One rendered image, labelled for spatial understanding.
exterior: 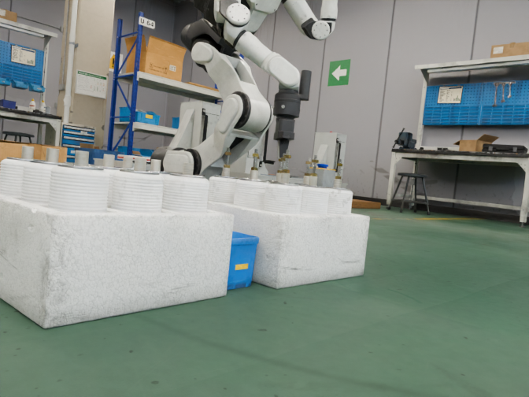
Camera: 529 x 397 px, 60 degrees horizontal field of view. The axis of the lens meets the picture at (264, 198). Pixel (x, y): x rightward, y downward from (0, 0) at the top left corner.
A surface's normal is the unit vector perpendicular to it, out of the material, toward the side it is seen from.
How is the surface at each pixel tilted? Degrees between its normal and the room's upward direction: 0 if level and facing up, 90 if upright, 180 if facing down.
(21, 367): 0
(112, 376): 0
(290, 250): 90
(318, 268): 90
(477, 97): 90
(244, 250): 92
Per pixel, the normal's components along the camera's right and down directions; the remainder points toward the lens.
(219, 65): -0.50, 0.36
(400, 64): -0.69, -0.04
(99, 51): 0.71, 0.11
